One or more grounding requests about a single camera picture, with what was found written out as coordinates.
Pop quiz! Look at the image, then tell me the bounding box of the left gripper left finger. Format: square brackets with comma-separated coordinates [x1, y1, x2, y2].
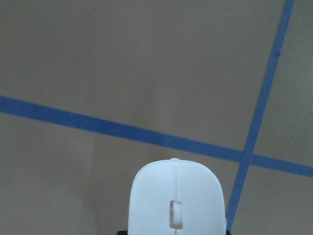
[116, 230, 128, 235]

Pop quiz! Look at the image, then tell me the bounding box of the white computer mouse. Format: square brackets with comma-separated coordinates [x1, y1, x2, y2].
[128, 159, 227, 235]

